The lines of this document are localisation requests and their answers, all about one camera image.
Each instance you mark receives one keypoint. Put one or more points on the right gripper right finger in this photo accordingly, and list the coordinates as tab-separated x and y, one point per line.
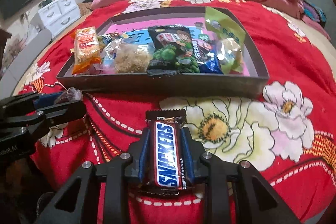
192	150

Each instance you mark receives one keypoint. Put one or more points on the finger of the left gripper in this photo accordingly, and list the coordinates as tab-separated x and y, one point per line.
26	103
57	114

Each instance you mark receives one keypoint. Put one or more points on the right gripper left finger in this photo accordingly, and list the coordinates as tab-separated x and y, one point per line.
139	151

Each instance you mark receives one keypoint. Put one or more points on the dark chocolate cake pack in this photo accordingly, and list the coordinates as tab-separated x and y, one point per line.
69	95

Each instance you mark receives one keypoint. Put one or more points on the snickers bar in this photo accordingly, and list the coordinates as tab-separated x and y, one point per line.
166	172

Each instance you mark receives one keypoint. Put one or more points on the orange bread snack pack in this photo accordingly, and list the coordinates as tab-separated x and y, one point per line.
86	49

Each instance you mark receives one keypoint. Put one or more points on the meat floss cake pack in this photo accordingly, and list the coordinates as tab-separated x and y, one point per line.
126	56

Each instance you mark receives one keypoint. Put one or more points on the green pea snack pack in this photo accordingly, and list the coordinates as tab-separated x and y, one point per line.
173	51

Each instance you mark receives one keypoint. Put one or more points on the blue oreo pack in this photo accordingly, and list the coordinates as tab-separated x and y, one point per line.
206	57

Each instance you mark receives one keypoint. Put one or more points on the white drawer cabinet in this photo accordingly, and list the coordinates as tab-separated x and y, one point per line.
56	16

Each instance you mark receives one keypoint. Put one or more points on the red floral blanket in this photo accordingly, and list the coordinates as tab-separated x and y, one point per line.
288	133

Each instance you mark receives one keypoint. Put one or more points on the dark shallow cardboard tray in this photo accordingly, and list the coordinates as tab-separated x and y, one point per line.
250	84

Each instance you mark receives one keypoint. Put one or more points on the light green snack pack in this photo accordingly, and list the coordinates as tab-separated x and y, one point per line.
229	40

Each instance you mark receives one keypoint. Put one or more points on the colourful folded cloth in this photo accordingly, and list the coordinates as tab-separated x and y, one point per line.
315	13

